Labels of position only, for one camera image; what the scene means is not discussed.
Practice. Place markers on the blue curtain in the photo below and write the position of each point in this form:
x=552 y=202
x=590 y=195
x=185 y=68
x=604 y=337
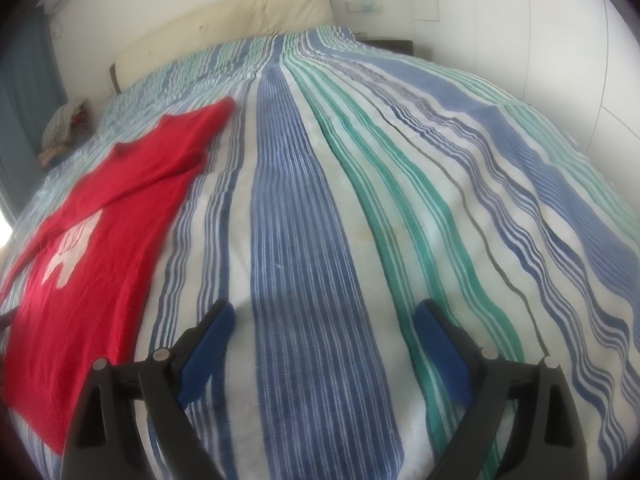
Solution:
x=25 y=100

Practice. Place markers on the dark nightstand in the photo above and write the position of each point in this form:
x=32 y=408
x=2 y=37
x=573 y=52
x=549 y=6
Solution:
x=387 y=46

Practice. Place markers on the pile of mixed clothes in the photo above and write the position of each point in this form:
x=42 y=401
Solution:
x=62 y=127

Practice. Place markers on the striped bed cover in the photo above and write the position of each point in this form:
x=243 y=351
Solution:
x=350 y=200

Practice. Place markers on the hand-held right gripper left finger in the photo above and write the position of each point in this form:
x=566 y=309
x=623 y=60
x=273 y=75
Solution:
x=210 y=340

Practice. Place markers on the white wardrobe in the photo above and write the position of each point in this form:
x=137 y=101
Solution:
x=525 y=25

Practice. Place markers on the white wall socket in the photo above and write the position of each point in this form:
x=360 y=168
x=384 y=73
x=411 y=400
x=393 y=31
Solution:
x=364 y=2

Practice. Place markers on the red sweater with white rabbit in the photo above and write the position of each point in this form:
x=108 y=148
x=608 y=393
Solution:
x=100 y=240

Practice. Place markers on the cream padded headboard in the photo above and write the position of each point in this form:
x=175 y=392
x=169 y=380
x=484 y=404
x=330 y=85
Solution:
x=225 y=25

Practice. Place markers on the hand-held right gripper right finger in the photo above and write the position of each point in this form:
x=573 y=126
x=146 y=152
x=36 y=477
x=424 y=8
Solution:
x=440 y=345

